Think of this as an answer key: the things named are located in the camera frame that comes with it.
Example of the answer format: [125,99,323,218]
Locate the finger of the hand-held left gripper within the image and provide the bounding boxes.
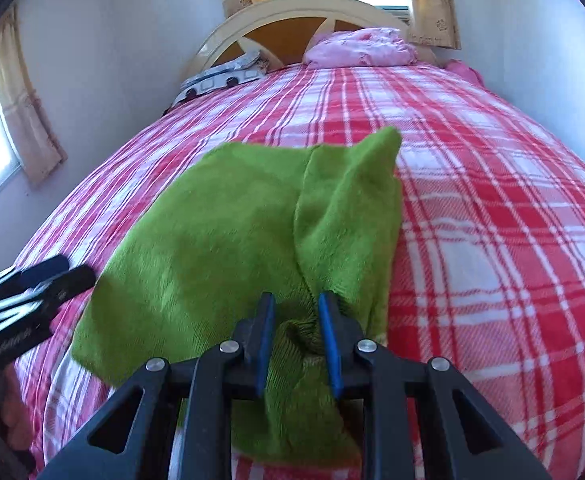
[0,254,72,306]
[0,266,97,333]

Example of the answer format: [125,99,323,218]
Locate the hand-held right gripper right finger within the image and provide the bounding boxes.
[319,291,553,480]

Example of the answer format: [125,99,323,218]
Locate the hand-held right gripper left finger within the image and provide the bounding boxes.
[42,291,277,480]

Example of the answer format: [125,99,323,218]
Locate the green striped knit sweater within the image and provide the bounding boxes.
[71,126,404,467]

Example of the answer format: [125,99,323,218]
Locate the person's left hand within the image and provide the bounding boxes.
[0,360,36,453]

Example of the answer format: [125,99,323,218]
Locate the yellow side window curtain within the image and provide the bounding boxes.
[0,5,68,188]

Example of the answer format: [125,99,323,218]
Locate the red plaid bed blanket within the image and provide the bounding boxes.
[12,62,585,480]

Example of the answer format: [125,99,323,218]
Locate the grey patterned pillow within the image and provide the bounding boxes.
[171,50,269,107]

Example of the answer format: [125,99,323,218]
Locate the pink pillow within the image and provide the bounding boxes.
[303,27,419,68]

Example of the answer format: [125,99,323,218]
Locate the pink cloth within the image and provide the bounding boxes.
[445,59,484,86]

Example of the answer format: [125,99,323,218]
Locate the cream wooden headboard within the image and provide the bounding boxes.
[180,0,446,91]

